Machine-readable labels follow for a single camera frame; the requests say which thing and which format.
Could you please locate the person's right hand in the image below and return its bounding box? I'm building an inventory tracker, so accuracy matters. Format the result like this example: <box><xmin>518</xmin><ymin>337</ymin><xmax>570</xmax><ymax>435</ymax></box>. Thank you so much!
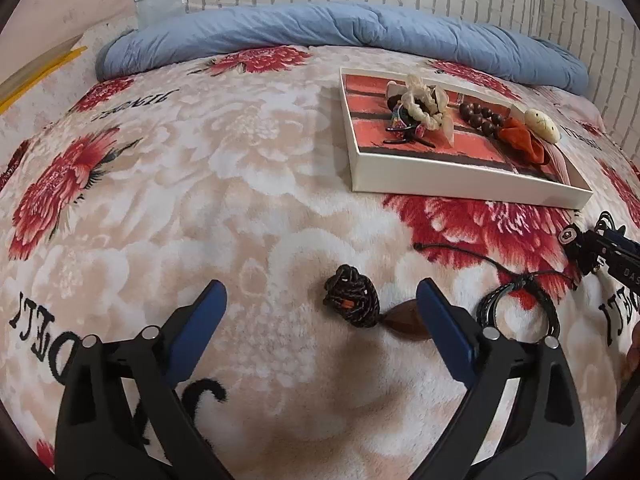
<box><xmin>619</xmin><ymin>337</ymin><xmax>640</xmax><ymax>423</ymax></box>

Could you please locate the red floral printed blanket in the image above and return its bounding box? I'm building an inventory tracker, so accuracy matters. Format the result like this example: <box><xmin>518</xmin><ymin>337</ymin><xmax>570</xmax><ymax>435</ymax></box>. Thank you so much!
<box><xmin>0</xmin><ymin>44</ymin><xmax>640</xmax><ymax>480</ymax></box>

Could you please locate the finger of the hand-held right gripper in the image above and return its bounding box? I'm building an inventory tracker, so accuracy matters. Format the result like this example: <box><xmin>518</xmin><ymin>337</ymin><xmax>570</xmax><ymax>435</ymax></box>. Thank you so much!
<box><xmin>557</xmin><ymin>224</ymin><xmax>612</xmax><ymax>277</ymax></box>

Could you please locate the brown wooden bead bracelet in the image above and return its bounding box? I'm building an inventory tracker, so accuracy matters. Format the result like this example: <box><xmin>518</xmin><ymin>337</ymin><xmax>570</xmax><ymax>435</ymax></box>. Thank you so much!
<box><xmin>459</xmin><ymin>101</ymin><xmax>512</xmax><ymax>140</ymax></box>

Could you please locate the cream jewelry tray red lining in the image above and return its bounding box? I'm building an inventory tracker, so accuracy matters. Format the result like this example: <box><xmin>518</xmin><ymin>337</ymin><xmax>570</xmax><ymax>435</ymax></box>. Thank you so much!
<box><xmin>339</xmin><ymin>66</ymin><xmax>594</xmax><ymax>210</ymax></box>

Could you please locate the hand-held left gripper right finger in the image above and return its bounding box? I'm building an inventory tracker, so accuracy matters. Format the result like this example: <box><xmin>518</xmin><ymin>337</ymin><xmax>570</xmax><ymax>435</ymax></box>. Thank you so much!
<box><xmin>412</xmin><ymin>278</ymin><xmax>586</xmax><ymax>480</ymax></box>

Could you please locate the floral hair claw clip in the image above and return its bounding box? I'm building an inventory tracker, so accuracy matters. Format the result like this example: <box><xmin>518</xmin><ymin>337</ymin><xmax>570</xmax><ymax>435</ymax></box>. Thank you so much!
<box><xmin>382</xmin><ymin>102</ymin><xmax>440</xmax><ymax>150</ymax></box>

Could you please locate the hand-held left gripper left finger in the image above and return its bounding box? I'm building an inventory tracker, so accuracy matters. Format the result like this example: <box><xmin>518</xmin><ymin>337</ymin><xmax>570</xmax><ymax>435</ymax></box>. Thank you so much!
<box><xmin>54</xmin><ymin>280</ymin><xmax>236</xmax><ymax>480</ymax></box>

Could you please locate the yellow tape strip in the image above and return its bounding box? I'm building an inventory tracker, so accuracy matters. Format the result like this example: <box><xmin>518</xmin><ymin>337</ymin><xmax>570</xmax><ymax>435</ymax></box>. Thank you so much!
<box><xmin>0</xmin><ymin>46</ymin><xmax>89</xmax><ymax>114</ymax></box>

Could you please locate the black braided cord bracelet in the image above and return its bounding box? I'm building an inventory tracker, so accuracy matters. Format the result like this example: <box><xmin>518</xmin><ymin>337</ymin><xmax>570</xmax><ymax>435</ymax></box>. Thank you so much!
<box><xmin>414</xmin><ymin>242</ymin><xmax>583</xmax><ymax>342</ymax></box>

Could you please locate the pink pillow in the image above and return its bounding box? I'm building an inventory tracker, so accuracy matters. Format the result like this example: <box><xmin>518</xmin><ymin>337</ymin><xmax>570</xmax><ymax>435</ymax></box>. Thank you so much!
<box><xmin>537</xmin><ymin>86</ymin><xmax>607</xmax><ymax>133</ymax></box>

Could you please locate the cream spotted hair clip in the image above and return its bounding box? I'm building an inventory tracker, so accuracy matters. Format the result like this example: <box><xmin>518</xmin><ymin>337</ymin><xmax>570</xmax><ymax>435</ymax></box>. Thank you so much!
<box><xmin>525</xmin><ymin>108</ymin><xmax>561</xmax><ymax>144</ymax></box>

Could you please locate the rolled blue duvet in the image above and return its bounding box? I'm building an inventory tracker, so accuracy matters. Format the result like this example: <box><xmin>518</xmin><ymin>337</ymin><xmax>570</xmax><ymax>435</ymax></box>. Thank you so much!
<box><xmin>95</xmin><ymin>1</ymin><xmax>591</xmax><ymax>96</ymax></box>

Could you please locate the white flower scrunchie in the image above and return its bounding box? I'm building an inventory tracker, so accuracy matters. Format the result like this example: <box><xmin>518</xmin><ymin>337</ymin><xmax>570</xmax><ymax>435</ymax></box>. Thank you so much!
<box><xmin>397</xmin><ymin>74</ymin><xmax>465</xmax><ymax>137</ymax></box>

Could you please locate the orange scrunchie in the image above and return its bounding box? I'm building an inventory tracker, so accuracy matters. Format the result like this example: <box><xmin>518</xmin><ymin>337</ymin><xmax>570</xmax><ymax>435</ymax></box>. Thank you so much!
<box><xmin>497</xmin><ymin>122</ymin><xmax>554</xmax><ymax>167</ymax></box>

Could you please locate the brown knotted cord wooden pendant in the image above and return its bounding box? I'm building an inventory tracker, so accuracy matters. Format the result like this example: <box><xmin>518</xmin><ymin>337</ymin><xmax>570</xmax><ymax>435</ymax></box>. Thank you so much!
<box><xmin>322</xmin><ymin>264</ymin><xmax>437</xmax><ymax>343</ymax></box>

